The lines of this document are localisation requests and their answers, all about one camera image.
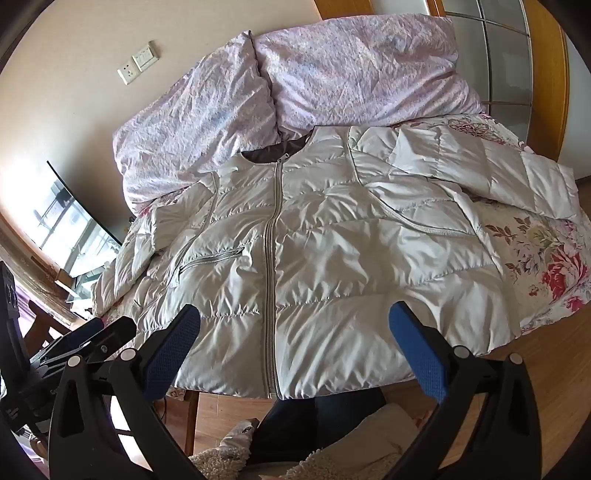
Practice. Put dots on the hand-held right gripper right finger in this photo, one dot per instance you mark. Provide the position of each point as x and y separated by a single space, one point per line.
415 353

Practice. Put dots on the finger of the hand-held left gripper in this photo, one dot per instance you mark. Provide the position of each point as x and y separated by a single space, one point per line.
90 328
115 334

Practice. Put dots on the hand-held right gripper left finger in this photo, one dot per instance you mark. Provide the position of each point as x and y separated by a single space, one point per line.
171 353

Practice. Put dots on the white puffer jacket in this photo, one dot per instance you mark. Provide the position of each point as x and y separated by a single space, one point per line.
323 240

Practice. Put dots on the dark wooden chair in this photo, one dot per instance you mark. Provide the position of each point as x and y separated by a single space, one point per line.
39 325

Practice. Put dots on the wooden television cabinet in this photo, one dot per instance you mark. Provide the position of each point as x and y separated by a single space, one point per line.
27 272

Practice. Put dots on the wooden bed leg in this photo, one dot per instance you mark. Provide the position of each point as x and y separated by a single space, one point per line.
191 420

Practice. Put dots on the cream fleece coat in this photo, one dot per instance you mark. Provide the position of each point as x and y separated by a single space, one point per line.
360 452

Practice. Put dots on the flat screen television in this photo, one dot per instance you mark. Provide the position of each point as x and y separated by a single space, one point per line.
60 217

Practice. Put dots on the person's dark trouser legs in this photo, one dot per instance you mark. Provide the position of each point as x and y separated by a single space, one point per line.
300 424

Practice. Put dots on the floral bed sheet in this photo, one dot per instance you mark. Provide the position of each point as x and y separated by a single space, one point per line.
545 258

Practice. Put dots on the pink crinkled pillow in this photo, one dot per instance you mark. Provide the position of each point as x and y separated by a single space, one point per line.
198 120
360 69

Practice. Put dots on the wooden glass panel door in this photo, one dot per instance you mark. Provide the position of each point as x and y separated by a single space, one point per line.
498 60

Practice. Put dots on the white wall socket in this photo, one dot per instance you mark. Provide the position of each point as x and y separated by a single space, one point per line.
127 73

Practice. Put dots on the white wall switch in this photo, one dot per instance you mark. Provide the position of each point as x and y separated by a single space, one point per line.
146 55

